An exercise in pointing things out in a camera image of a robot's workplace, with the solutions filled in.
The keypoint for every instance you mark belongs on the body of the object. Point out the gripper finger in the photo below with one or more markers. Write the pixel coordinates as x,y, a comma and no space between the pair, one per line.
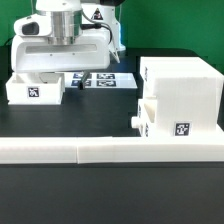
81,84

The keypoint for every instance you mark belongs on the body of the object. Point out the white drawer cabinet box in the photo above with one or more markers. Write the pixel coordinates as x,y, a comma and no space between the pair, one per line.
188,92

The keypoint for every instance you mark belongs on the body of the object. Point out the white drawer tray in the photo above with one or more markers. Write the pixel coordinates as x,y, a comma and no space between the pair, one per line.
35,88
144,121

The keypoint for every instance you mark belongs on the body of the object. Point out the white marker base plate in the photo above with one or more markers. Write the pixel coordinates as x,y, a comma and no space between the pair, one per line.
101,80

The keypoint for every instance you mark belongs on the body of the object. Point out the white front drawer tray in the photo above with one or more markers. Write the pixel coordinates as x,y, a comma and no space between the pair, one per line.
144,121

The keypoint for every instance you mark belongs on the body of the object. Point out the white L-shaped fence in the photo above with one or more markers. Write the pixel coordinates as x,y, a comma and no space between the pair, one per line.
89,150

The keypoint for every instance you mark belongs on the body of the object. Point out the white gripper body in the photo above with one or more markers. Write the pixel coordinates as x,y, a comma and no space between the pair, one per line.
89,52

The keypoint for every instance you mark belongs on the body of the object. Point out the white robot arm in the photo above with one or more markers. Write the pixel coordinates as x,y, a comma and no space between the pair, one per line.
66,35

